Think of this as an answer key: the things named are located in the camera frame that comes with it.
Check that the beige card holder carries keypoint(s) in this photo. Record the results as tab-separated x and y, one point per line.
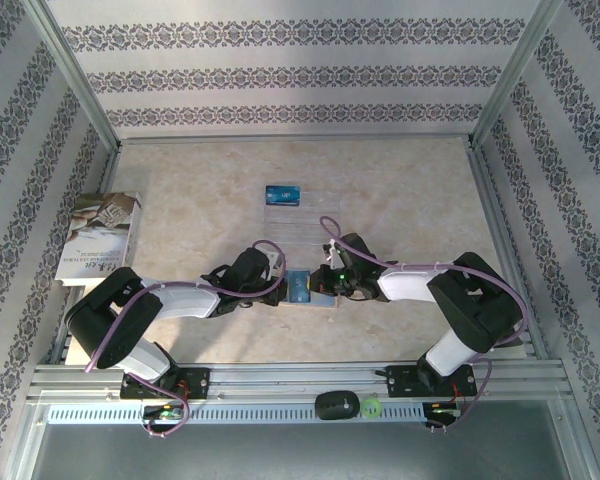
325	302

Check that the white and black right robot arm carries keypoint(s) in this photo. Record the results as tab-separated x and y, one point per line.
410	285

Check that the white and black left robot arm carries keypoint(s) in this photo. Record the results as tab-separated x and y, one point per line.
180	300

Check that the clear acrylic card stand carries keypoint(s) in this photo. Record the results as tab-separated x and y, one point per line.
300	225

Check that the black oval device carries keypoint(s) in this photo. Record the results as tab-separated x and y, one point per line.
335	406

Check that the grey metal panel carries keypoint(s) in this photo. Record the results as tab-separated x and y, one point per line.
280	450

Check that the white paperback book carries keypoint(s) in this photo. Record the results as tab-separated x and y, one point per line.
100	235

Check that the small circuit board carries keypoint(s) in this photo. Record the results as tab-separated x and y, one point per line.
442	411
166	414

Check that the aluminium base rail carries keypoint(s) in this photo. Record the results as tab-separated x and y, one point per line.
290	372

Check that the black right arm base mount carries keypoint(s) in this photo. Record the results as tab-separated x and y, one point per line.
400	382

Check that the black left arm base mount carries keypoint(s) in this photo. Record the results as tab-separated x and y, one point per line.
200	382

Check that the aluminium frame crossbar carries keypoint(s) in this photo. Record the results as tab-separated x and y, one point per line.
295	140

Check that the aluminium side rail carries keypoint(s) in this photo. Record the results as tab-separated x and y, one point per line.
108	172
500	225

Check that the aluminium frame post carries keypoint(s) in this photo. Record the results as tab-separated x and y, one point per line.
75	70
514	70

